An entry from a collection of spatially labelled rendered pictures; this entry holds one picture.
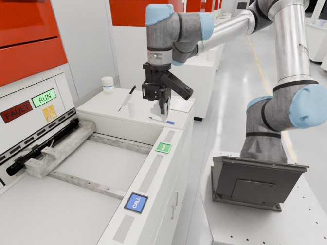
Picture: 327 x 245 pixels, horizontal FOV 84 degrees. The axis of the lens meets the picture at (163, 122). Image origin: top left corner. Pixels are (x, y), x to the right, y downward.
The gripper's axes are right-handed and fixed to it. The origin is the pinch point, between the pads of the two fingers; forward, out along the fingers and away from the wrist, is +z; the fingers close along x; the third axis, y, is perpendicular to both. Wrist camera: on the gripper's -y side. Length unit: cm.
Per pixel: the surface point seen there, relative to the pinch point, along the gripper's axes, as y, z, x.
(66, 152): 47, 23, 8
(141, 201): -0.6, 14.1, 25.4
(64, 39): 207, 7, -170
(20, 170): 57, 24, 23
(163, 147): 1.0, 14.1, 0.1
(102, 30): 206, 6, -263
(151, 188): -1.4, 14.6, 19.8
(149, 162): 3.5, 14.6, 9.4
